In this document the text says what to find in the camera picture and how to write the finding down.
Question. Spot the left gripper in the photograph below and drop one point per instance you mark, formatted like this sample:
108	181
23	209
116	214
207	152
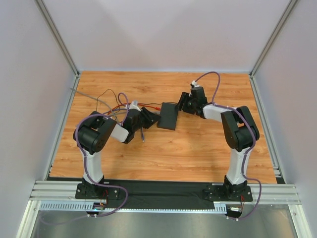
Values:
144	116

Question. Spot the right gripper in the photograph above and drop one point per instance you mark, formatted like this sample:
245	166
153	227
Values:
185	103

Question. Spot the black network switch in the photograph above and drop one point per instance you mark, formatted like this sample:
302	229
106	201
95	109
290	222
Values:
168	116

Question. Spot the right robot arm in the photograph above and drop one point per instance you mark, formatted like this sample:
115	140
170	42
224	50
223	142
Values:
240	132

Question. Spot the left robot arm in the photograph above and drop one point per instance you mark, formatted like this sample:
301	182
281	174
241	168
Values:
91	136

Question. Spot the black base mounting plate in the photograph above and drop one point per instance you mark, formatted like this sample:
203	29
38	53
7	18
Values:
142	194

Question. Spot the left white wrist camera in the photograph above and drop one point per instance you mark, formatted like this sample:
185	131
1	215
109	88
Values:
134	106

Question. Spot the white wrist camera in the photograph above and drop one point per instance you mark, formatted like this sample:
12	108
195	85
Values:
194	83
134	106

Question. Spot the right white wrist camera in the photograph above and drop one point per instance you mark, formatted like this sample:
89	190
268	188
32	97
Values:
194	83

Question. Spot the slotted cable duct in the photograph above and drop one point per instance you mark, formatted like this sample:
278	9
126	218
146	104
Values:
94	207

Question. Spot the front aluminium rail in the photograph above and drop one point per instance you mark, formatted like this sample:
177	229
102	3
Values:
65	190

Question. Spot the right aluminium frame post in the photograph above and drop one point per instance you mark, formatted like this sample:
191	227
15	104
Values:
274	35

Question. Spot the aluminium frame post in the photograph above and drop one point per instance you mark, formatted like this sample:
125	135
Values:
56	34
274	35

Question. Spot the left aluminium frame post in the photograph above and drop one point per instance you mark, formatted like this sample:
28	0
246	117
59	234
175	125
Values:
56	34

